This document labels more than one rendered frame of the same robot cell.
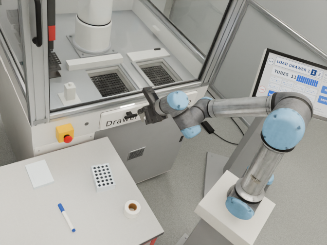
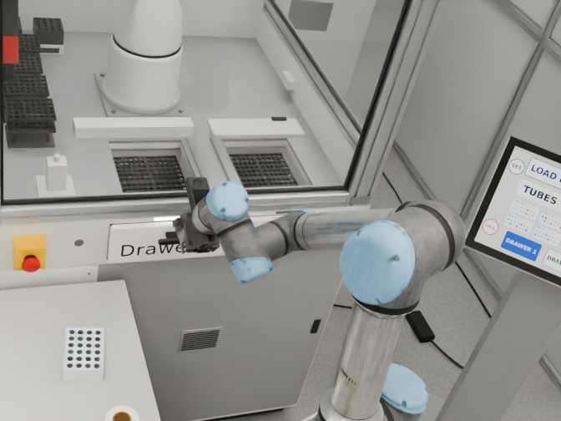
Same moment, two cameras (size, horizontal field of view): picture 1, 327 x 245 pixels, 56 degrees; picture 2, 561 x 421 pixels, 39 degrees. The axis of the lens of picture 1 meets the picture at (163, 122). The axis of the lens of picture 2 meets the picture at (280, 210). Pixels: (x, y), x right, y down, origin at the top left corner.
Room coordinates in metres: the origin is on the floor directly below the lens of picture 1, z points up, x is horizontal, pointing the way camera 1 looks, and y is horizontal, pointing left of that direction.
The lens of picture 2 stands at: (-0.18, -0.47, 2.19)
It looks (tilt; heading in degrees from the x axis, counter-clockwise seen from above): 38 degrees down; 17
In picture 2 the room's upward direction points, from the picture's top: 15 degrees clockwise
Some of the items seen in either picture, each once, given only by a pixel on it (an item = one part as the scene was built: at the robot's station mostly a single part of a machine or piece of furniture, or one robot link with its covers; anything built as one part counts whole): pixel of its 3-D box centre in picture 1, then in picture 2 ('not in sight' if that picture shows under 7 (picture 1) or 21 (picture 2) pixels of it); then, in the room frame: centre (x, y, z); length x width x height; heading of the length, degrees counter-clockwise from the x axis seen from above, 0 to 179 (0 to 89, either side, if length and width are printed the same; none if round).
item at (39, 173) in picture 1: (39, 173); not in sight; (0.72, 0.45, 0.77); 0.13 x 0.09 x 0.02; 46
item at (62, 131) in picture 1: (64, 133); (29, 253); (0.90, 0.41, 0.88); 0.07 x 0.05 x 0.07; 136
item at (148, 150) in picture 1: (91, 114); (132, 247); (1.52, 0.51, 0.40); 1.03 x 0.95 x 0.80; 136
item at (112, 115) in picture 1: (126, 115); (168, 240); (1.15, 0.19, 0.87); 0.29 x 0.02 x 0.11; 136
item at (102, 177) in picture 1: (102, 177); (83, 353); (0.81, 0.18, 0.78); 0.12 x 0.08 x 0.04; 35
